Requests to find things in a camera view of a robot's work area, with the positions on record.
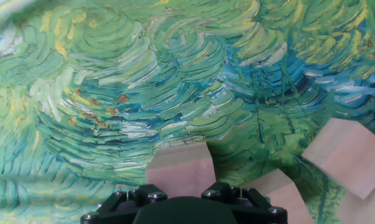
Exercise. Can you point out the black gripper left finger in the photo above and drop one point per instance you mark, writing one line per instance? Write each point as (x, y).
(118, 205)

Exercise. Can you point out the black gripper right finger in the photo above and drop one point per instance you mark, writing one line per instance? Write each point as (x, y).
(255, 205)

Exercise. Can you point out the light wooden cube block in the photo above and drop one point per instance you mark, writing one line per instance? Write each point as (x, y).
(364, 208)
(280, 199)
(181, 171)
(349, 155)

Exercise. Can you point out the painted landscape cloth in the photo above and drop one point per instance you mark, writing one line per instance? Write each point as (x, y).
(112, 77)

